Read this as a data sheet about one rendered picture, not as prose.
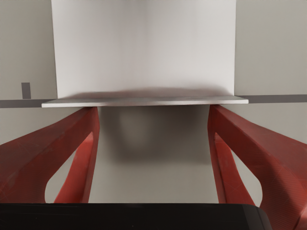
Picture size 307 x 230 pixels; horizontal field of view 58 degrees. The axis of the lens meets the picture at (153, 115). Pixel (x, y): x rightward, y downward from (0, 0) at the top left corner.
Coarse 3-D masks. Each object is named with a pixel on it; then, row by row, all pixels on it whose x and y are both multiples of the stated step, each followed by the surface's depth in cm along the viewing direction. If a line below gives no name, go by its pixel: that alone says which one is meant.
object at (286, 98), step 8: (240, 96) 14; (248, 96) 14; (256, 96) 14; (264, 96) 14; (272, 96) 14; (280, 96) 14; (288, 96) 14; (296, 96) 14; (304, 96) 14; (0, 104) 13; (8, 104) 13; (16, 104) 13; (24, 104) 13; (32, 104) 13; (40, 104) 14
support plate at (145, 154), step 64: (0, 0) 13; (256, 0) 13; (0, 64) 13; (256, 64) 13; (0, 128) 14; (128, 128) 14; (192, 128) 14; (128, 192) 14; (192, 192) 14; (256, 192) 14
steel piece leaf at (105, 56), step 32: (64, 0) 13; (96, 0) 13; (128, 0) 13; (160, 0) 13; (192, 0) 13; (224, 0) 13; (64, 32) 13; (96, 32) 13; (128, 32) 13; (160, 32) 13; (192, 32) 13; (224, 32) 13; (64, 64) 13; (96, 64) 13; (128, 64) 13; (160, 64) 13; (192, 64) 13; (224, 64) 13; (64, 96) 13; (96, 96) 13; (128, 96) 13; (160, 96) 13; (192, 96) 13; (224, 96) 13
